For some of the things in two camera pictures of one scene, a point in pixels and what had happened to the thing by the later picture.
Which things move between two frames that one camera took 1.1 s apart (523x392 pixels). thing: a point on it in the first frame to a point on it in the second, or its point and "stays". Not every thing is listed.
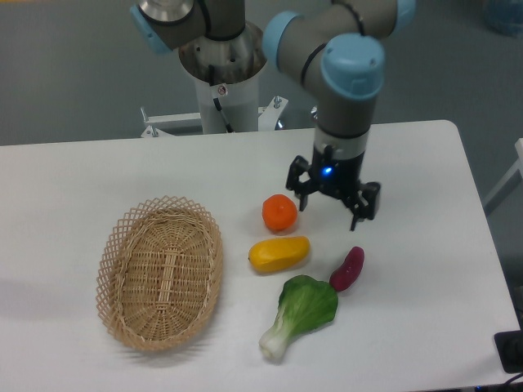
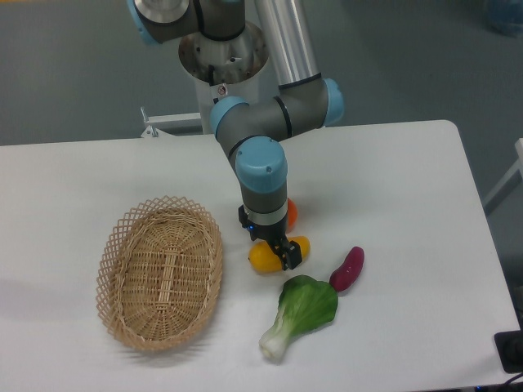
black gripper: x=337 y=176 to x=289 y=252
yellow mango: x=279 y=254 stays
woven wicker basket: x=158 y=269 stays
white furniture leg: x=511 y=179 stays
